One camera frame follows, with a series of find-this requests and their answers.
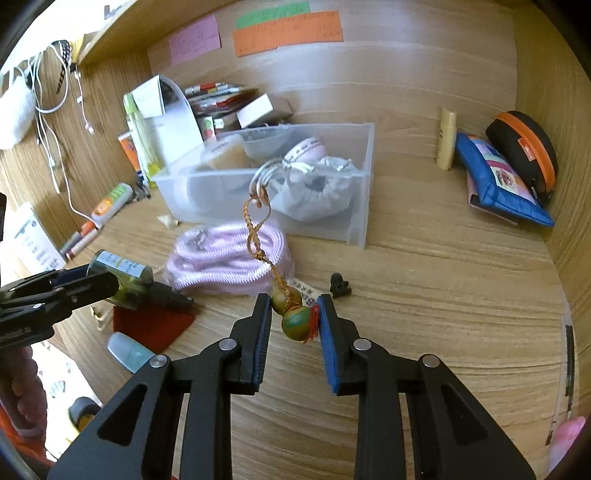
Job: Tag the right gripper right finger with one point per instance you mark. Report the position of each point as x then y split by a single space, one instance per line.
453 435

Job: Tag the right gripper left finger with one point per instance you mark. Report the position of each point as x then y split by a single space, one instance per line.
188 400

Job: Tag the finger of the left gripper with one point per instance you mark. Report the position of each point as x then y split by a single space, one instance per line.
40 286
92 288

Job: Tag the dark green glass bottle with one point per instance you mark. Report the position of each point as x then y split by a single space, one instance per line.
136 284

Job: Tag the red velvet pouch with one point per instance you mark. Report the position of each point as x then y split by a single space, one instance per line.
154 327

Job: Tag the light blue lotion bottle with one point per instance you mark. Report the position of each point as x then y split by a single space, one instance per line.
129 353

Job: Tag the beige clear cosmetic bottle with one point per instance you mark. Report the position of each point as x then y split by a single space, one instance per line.
204 183

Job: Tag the gourd bead keychain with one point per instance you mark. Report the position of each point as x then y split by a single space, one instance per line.
298 322

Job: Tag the white drawstring pouch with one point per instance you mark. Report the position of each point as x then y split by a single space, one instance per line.
307 192

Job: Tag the pink round jar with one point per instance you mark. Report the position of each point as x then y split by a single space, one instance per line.
308 150

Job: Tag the left hand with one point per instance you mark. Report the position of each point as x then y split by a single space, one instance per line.
22 394

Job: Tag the right hand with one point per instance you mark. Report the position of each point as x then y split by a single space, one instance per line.
563 438

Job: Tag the orange white marker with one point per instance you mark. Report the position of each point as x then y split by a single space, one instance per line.
76 237

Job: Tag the small seashell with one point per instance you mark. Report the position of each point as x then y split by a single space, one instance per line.
168 221

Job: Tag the green orange glue stick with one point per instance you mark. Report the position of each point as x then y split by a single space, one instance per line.
111 204

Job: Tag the yellow spray bottle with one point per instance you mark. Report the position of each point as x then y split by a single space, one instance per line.
150 163

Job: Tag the orange small box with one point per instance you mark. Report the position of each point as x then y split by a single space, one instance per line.
128 147

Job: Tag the white paper booklet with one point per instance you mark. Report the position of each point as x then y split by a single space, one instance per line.
171 126

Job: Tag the small black clip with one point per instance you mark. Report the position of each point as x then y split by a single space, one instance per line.
338 286

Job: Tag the fruit print booklet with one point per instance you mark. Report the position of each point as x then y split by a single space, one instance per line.
206 127

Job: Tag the stack of books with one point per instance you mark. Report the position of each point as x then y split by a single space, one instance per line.
223 105

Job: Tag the red white marker pen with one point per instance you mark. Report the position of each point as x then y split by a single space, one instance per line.
204 89

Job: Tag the small white cardboard box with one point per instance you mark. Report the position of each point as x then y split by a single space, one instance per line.
262 110

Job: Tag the clear plastic storage bin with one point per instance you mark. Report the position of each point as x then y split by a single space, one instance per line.
344 140

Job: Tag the blue patchwork pouch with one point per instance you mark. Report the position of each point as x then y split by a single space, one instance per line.
494 186

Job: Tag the wooden upper shelf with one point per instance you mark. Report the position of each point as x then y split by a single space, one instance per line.
141 23

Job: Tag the pink paper note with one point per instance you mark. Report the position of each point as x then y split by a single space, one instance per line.
196 39

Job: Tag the beige tube bottle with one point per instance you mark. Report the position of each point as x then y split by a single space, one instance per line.
447 139

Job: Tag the black orange zip case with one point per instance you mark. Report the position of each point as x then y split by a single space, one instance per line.
529 151

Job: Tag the orange paper note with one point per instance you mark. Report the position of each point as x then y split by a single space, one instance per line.
307 28

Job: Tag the green paper note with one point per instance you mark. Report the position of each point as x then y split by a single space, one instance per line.
268 14

